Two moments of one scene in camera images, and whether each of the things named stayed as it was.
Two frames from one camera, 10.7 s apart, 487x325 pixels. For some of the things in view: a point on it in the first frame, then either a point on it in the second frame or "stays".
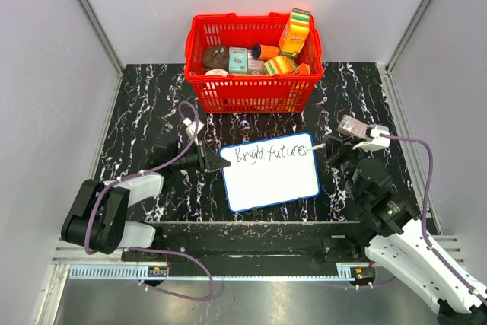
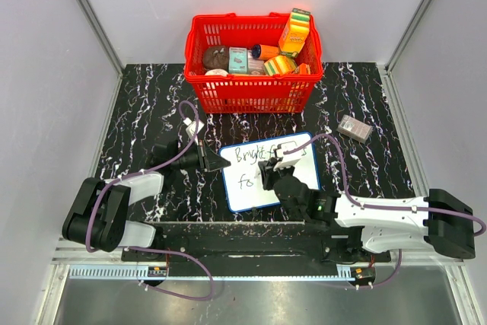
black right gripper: (343, 148) -> (268, 173)
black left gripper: (209, 161) stays
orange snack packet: (303, 69) stays
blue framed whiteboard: (270, 171) stays
